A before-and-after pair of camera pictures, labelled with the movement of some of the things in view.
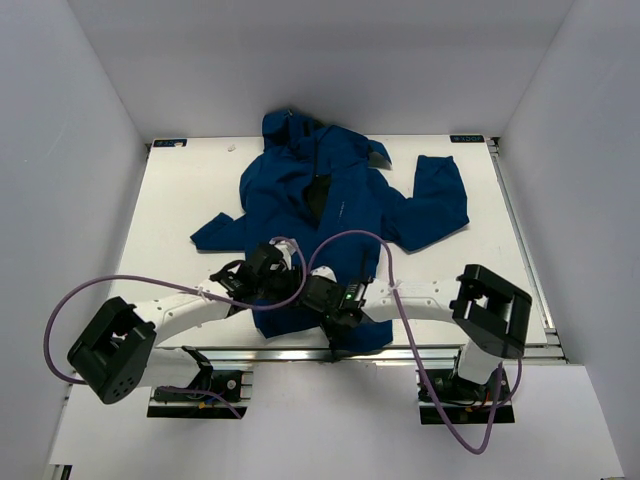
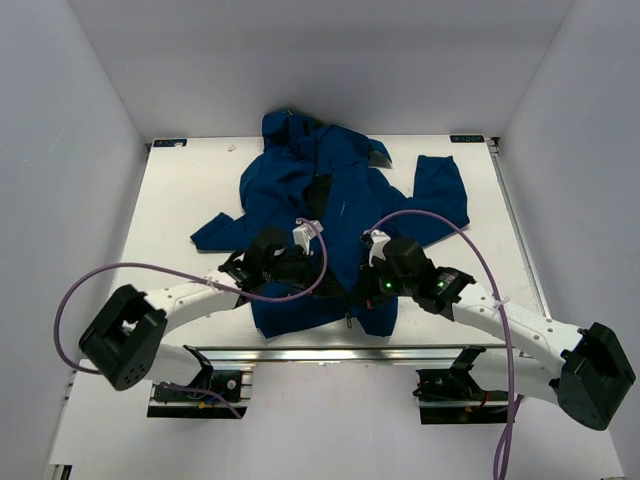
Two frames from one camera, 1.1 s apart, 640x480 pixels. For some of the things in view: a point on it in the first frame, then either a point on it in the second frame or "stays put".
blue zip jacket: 315,211 stays put
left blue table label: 169,142 stays put
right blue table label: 468,138 stays put
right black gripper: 333,331 to 366,286
